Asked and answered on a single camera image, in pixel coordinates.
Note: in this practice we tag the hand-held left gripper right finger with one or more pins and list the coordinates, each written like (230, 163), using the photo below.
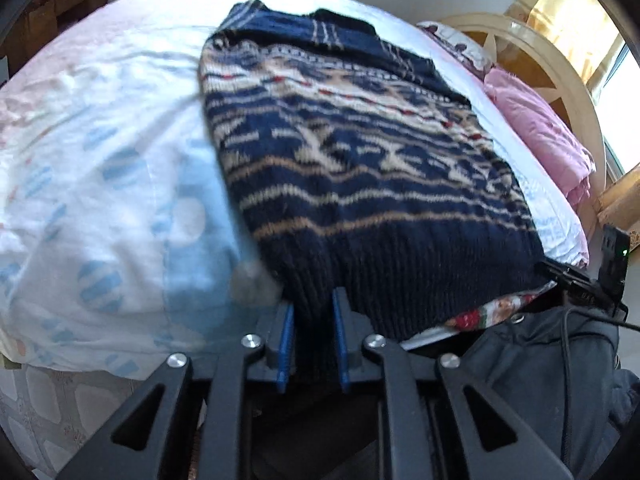
(342, 340)

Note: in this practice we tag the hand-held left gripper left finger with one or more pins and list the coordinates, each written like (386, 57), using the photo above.
(286, 345)

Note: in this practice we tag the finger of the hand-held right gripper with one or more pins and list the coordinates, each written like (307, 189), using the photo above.
(565, 276)

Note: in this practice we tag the navy patterned knit sweater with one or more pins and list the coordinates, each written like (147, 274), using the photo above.
(360, 160)

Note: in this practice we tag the person's dark clothing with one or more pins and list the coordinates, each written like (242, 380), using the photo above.
(525, 360)

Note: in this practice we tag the red and green printed blanket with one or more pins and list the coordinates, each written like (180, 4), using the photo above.
(480, 317)

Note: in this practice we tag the pink blanket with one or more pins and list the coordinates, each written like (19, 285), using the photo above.
(540, 125)

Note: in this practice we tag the cream and wood headboard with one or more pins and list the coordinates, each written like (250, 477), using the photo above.
(550, 70)

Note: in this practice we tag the bed with pastel dotted sheet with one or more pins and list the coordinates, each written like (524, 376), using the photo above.
(100, 185)

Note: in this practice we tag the patterned pillow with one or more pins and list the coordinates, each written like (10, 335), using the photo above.
(450, 40)

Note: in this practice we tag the yellow striped curtain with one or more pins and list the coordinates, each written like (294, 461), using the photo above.
(565, 0)

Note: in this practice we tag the wooden desk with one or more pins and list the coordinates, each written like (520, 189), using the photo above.
(40, 20)

